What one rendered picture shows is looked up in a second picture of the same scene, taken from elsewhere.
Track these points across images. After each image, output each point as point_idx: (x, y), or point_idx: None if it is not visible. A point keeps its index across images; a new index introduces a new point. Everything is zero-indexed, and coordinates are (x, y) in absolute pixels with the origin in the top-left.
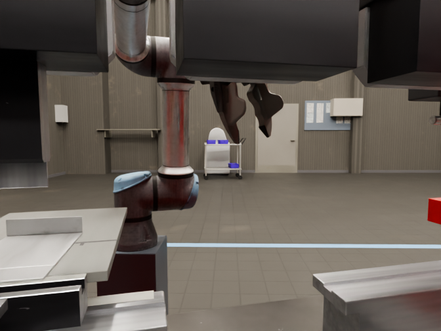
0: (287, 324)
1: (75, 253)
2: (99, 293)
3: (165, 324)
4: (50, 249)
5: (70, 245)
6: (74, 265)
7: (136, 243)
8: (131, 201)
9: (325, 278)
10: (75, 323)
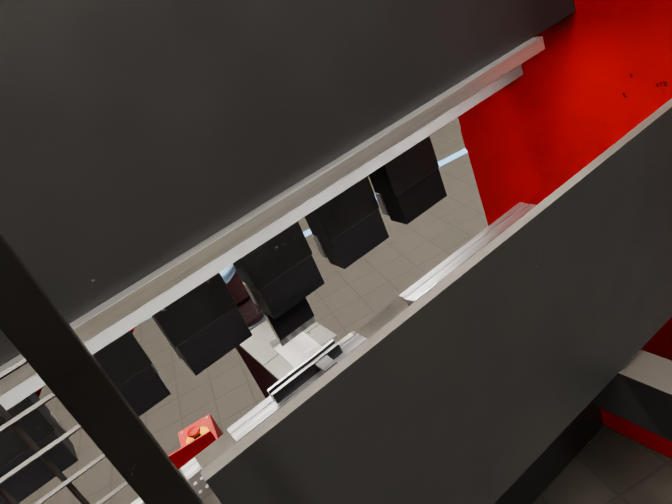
0: (395, 315)
1: (314, 336)
2: (247, 364)
3: (365, 338)
4: (303, 340)
5: (307, 335)
6: (323, 339)
7: (256, 315)
8: (236, 289)
9: (404, 295)
10: (341, 352)
